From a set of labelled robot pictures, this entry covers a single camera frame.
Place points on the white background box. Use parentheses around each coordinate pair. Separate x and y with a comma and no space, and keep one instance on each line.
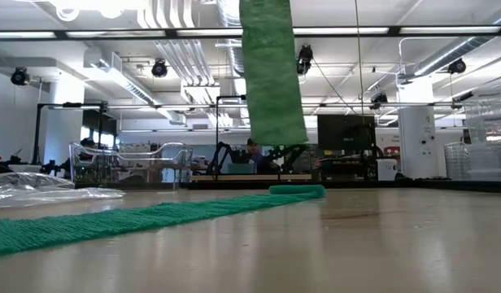
(386,169)

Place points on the clear plastic bag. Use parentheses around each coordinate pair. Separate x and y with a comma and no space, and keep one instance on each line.
(31,191)

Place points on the clear acrylic tray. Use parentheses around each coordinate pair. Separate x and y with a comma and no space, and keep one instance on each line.
(92,163)

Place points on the clear plastic container stack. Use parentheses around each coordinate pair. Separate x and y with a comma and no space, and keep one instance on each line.
(486,158)

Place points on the light green bandage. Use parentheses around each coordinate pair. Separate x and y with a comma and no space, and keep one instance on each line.
(273,81)

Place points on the red black background robot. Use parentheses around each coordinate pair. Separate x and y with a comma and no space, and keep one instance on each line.
(51,167)

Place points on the black background station frame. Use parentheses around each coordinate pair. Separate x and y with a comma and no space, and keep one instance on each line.
(217,134)
(71,105)

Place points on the teal green bandage strip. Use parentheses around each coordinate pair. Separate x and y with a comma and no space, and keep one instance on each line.
(112,221)

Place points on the ribbed ceiling air duct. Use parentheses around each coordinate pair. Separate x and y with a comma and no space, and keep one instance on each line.
(236,61)

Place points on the black ceiling-hung camera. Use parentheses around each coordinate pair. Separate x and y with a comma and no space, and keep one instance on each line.
(457,66)
(159,69)
(305,59)
(20,77)

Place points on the person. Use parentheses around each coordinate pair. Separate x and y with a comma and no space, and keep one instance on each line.
(88,143)
(256,156)

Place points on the black background robot arm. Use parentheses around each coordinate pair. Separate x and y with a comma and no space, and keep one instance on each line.
(224,152)
(291,152)

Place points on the silver ceiling duct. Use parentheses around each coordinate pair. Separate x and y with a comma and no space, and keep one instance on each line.
(450,53)

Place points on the black monitor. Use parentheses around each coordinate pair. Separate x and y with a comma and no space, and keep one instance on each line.
(340,130)

